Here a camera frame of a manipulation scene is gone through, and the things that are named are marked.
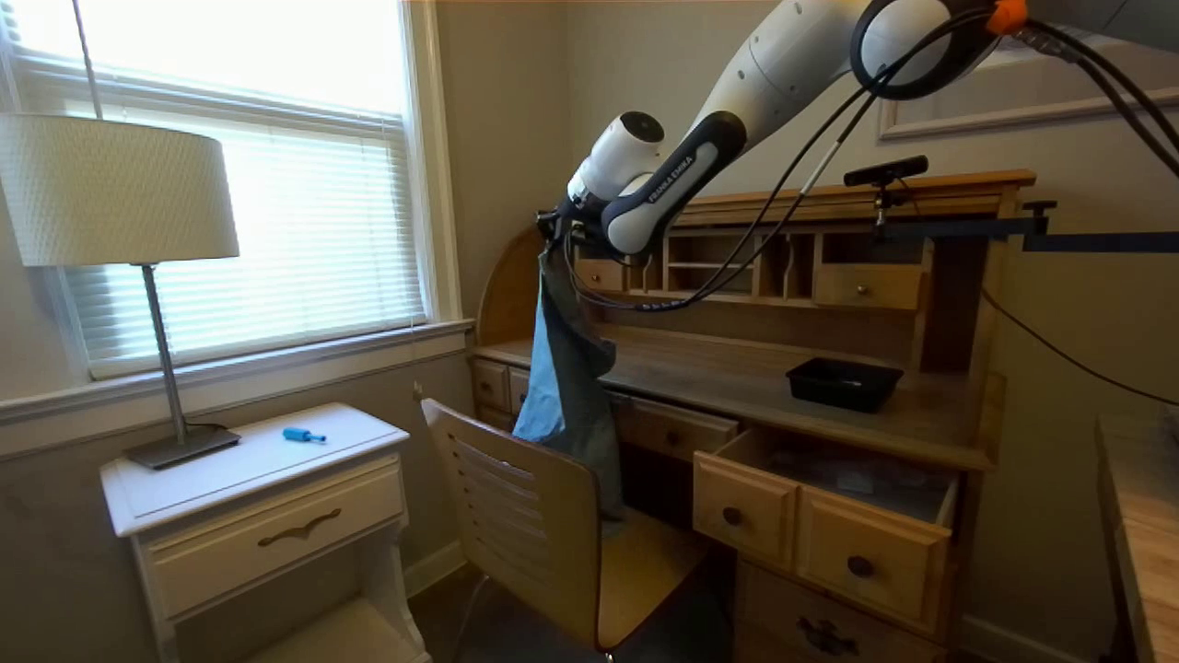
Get white nightstand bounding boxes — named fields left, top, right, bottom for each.
left=98, top=404, right=430, bottom=663

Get white window blinds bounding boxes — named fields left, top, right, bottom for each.
left=4, top=0, right=430, bottom=381

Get black camera on desk top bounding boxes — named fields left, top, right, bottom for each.
left=844, top=155, right=928, bottom=188

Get wooden roll-top desk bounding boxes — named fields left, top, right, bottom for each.
left=467, top=166, right=1038, bottom=663

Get blue cloth sheet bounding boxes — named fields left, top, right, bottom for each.
left=511, top=246, right=621, bottom=521

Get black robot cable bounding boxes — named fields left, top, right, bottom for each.
left=575, top=0, right=1179, bottom=408

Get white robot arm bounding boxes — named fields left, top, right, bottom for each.
left=537, top=0, right=1179, bottom=259

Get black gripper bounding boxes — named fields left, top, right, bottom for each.
left=534, top=205, right=604, bottom=253

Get black plastic tray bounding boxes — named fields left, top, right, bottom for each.
left=790, top=359, right=899, bottom=413

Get light wooden slatted chair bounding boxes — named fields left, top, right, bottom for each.
left=415, top=393, right=707, bottom=659

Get white table lamp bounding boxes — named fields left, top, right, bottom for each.
left=0, top=114, right=239, bottom=471

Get small blue object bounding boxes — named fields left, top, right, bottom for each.
left=280, top=426, right=328, bottom=446

